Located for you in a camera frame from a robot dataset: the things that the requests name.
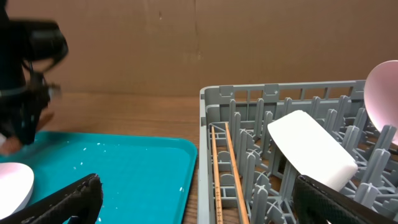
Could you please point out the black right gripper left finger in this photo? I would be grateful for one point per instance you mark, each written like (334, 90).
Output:
(79, 203)

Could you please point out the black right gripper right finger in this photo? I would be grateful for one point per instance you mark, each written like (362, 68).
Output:
(315, 203)

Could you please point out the white bowl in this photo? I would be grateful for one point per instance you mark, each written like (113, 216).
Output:
(312, 150)

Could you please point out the carrot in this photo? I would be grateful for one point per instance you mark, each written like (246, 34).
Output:
(12, 144)

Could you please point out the teal plastic tray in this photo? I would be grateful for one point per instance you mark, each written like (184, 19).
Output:
(144, 179)

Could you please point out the grey dish rack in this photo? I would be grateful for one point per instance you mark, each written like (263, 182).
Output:
(266, 176)

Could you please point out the pink plate with peanuts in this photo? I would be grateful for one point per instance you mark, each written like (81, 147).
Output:
(17, 183)

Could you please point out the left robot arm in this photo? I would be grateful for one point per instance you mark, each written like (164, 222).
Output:
(29, 49)

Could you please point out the pink bowl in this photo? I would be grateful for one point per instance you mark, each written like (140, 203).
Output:
(380, 95)

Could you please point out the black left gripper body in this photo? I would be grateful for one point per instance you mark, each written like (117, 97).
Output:
(20, 113)

